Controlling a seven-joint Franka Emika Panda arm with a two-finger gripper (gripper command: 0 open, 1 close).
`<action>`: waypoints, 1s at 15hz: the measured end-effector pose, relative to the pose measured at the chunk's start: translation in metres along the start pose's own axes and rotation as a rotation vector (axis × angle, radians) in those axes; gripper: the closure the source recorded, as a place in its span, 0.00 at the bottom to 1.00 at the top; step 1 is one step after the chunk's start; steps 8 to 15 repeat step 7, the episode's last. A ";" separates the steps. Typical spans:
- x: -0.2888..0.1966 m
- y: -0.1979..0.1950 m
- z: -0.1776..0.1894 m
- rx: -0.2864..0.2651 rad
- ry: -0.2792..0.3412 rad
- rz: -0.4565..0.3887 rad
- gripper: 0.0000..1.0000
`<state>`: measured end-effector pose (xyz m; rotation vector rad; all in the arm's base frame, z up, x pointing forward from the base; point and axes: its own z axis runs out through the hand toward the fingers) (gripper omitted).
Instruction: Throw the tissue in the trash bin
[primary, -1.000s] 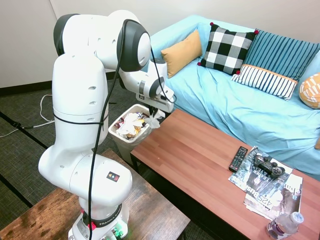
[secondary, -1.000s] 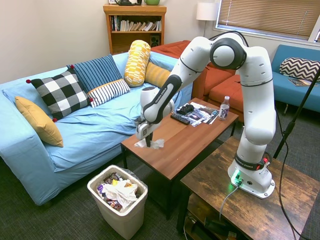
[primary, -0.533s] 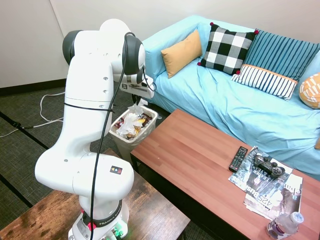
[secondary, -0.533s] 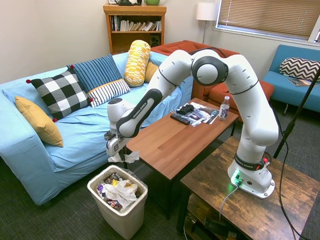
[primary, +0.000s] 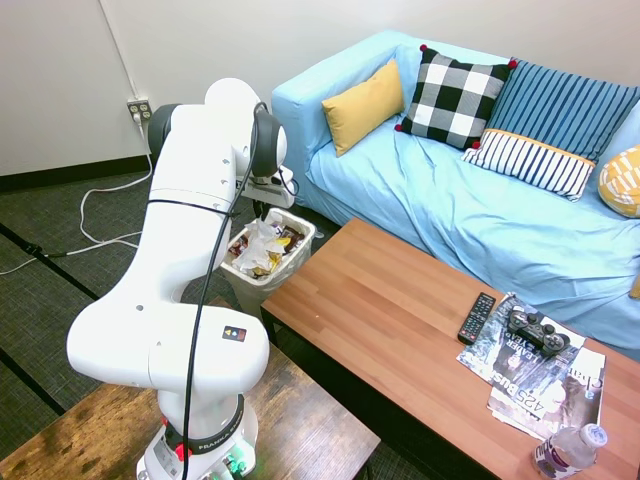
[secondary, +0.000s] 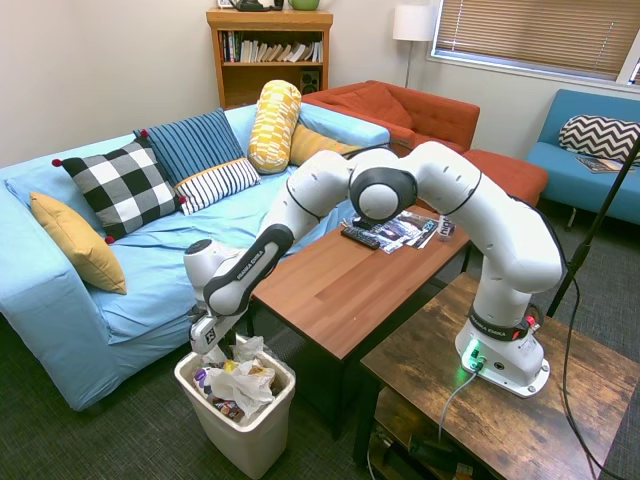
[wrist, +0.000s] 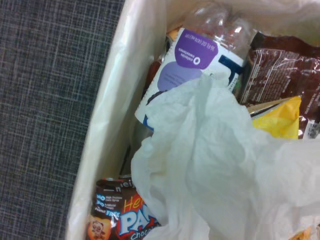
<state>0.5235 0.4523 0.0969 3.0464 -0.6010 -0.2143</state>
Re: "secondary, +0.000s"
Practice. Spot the black camera stand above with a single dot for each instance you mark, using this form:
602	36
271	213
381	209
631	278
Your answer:
597	220

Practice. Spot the orange ottoman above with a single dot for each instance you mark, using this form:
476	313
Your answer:
515	172

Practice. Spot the blue striped pillow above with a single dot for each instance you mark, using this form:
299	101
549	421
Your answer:
195	140

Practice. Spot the blue futon couch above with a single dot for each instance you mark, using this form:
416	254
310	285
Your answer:
575	185

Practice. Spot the small black speaker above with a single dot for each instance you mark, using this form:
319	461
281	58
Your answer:
310	81

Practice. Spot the mustard square pillow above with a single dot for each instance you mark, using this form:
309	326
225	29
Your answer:
80	245
315	145

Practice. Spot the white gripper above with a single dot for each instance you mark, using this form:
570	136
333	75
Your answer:
205	336

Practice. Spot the row of paperback books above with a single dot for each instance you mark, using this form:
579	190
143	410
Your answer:
272	50

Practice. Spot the wooden window blinds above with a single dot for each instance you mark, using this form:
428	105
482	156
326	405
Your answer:
530	35

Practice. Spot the magazine with dark cover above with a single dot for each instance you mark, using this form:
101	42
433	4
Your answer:
602	165

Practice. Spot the white tissue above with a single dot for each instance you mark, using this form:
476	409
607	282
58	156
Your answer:
212	357

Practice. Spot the colourful snack wrapper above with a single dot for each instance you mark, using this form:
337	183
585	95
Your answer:
227	407

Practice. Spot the black TV remote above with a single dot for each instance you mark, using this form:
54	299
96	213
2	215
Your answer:
361	239

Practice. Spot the black white chevron pillow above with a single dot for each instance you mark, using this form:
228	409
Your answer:
597	137

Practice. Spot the white navy striped lumbar pillow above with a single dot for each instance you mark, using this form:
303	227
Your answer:
220	182

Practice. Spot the green pot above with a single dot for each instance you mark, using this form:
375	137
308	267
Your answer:
304	4

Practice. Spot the white edged business magazine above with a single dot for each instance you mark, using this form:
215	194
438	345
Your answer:
420	225

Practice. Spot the wooden coffee table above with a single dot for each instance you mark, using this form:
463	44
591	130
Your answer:
340	295

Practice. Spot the orange tufted sofa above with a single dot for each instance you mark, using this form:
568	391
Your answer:
425	112

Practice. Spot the black white shelf ornament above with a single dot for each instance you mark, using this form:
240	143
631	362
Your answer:
250	4

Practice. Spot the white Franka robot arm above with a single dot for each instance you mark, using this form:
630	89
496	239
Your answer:
500	235

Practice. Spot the rustic wooden robot table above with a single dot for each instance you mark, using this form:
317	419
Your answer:
525	430

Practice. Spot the beige plastic trash bin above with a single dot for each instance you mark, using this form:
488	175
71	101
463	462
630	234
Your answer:
245	440

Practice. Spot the white plastic bag trash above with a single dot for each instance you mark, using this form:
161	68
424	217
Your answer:
245	385

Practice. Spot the white shade floor lamp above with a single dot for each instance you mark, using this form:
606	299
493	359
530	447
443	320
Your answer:
412	25

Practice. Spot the wooden bookshelf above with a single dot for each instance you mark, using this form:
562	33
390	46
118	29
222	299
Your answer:
270	55

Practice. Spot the light blue covered sofa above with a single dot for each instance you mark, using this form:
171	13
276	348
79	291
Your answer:
150	250

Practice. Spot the black white checked pillow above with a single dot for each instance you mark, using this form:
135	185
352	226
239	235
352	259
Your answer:
125	185

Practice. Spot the yellow patterned bolster pillow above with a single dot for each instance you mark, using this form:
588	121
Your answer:
275	125

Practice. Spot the black power strip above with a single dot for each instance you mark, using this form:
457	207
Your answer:
430	450

